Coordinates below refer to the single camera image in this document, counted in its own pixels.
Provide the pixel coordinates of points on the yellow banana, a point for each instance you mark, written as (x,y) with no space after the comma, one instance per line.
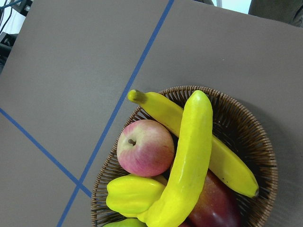
(225,164)
(187,176)

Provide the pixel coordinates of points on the red yellow apple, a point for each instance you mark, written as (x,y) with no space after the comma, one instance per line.
(145,148)

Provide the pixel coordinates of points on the yellow starfruit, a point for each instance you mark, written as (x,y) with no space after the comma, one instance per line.
(130,195)

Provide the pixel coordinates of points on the green pear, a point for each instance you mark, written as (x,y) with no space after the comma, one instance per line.
(129,222)

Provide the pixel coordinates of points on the red mango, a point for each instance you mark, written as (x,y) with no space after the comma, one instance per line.
(216,207)

